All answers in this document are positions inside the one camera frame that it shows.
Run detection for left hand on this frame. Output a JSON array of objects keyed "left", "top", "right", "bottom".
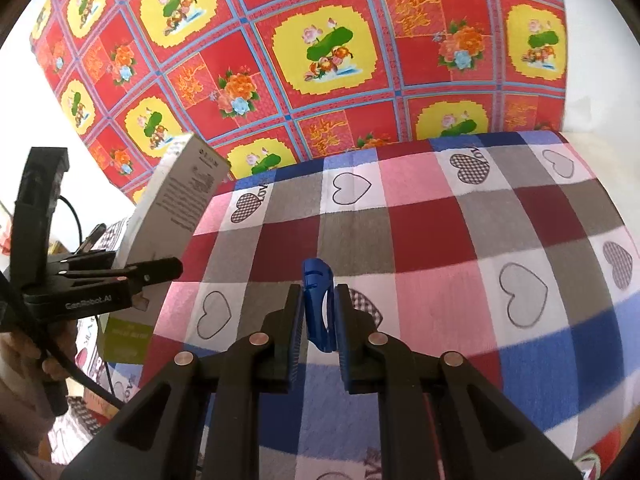
[{"left": 1, "top": 321, "right": 77, "bottom": 380}]

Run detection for black cable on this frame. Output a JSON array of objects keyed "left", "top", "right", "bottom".
[{"left": 0, "top": 194, "right": 126, "bottom": 411}]

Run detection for red floral wall cloth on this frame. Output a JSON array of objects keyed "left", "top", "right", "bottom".
[{"left": 29, "top": 0, "right": 567, "bottom": 200}]

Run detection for white medicine box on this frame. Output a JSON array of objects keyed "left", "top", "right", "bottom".
[{"left": 98, "top": 133, "right": 230, "bottom": 364}]

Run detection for white mattress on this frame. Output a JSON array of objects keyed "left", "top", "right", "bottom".
[{"left": 562, "top": 131, "right": 639, "bottom": 245}]

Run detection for plaid heart blanket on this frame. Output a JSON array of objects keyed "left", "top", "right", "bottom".
[{"left": 46, "top": 129, "right": 640, "bottom": 480}]

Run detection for blue plastic clip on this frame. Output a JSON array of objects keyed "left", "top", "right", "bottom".
[{"left": 303, "top": 258, "right": 337, "bottom": 353}]

